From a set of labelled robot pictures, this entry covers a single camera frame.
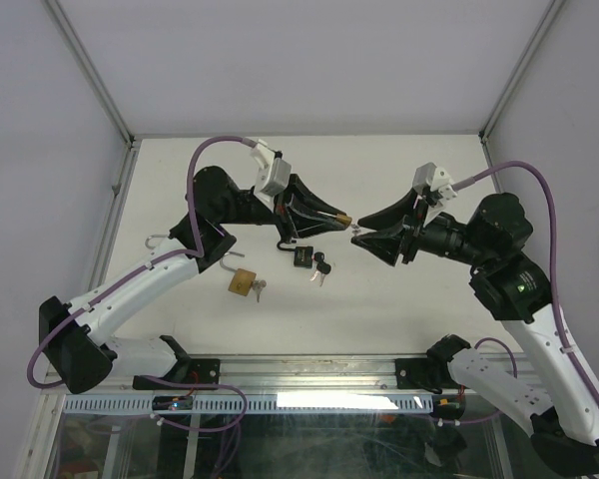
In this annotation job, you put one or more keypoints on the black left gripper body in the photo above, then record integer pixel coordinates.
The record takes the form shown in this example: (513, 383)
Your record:
(282, 205)

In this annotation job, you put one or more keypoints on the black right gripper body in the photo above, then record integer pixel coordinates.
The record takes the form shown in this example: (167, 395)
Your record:
(413, 228)

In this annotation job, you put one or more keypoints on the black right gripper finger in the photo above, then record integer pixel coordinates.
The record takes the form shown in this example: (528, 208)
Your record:
(384, 244)
(391, 215)

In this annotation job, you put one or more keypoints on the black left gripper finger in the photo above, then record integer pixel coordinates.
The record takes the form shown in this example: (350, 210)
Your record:
(307, 228)
(310, 206)

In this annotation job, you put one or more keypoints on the black padlock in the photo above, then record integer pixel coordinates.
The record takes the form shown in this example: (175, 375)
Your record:
(302, 254)

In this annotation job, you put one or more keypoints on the small brass padlock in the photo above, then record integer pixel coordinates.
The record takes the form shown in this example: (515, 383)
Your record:
(332, 222)

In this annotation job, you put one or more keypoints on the black headed key pair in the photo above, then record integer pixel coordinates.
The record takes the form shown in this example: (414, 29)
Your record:
(322, 268)

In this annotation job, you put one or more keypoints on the silver key bunch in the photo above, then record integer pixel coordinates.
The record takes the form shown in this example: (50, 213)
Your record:
(258, 287)

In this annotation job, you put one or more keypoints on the medium brass padlock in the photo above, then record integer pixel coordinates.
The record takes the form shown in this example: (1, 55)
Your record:
(242, 280)

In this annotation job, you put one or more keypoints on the large brass padlock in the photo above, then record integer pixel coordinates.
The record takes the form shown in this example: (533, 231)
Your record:
(155, 243)

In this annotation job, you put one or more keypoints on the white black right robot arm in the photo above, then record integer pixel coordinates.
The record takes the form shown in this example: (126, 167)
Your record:
(562, 419)

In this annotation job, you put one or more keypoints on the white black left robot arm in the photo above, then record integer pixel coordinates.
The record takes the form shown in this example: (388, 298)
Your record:
(79, 336)

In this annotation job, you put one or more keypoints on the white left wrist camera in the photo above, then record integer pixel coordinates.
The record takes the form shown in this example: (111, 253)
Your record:
(273, 175)

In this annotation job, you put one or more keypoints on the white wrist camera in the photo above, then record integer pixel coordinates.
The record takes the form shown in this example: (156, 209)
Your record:
(434, 185)
(273, 175)

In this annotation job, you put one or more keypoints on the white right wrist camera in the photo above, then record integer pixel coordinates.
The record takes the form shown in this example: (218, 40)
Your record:
(434, 185)

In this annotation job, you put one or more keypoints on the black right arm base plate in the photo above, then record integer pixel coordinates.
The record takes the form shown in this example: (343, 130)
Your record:
(418, 373)

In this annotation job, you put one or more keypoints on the aluminium mounting rail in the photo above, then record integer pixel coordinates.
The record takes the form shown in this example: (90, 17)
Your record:
(238, 374)

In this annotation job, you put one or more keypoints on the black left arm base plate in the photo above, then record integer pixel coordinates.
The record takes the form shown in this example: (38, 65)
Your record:
(185, 374)

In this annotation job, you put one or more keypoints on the white slotted cable duct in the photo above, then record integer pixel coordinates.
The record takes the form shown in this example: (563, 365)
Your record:
(277, 403)

